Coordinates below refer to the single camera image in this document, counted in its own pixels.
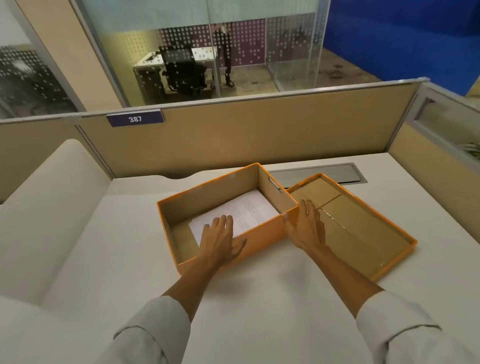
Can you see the white curved desk divider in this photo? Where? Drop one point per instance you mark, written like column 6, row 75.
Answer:
column 52, row 202

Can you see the white neighbouring table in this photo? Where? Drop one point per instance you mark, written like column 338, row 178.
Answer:
column 22, row 333

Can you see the dotted glass wall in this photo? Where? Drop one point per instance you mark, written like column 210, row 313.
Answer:
column 123, row 56

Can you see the orange box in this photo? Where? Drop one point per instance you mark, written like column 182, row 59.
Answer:
column 258, row 234

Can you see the person's left forearm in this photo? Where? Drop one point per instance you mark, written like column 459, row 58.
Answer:
column 180, row 296

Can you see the person's right hand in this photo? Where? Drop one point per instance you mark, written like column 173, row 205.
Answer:
column 307, row 228

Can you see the person's left hand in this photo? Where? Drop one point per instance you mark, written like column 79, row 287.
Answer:
column 219, row 242

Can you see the person's right forearm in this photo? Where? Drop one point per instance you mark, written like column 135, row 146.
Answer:
column 348, row 285

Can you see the white office desk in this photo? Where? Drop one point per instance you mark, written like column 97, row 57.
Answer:
column 204, row 54

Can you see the wide beige partition panel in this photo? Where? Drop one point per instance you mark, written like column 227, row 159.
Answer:
column 262, row 131

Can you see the white printed paper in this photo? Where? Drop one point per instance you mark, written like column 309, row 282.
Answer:
column 251, row 212

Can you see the black office chair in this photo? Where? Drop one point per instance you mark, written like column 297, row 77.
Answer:
column 183, row 71

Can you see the beige partition with window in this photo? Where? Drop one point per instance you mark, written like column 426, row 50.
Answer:
column 431, row 168

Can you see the orange box lid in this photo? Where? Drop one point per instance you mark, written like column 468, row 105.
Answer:
column 360, row 232

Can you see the dotted glass door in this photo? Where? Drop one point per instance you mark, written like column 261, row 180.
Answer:
column 33, row 82

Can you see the dark blue number sign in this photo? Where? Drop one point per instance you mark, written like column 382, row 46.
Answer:
column 135, row 119

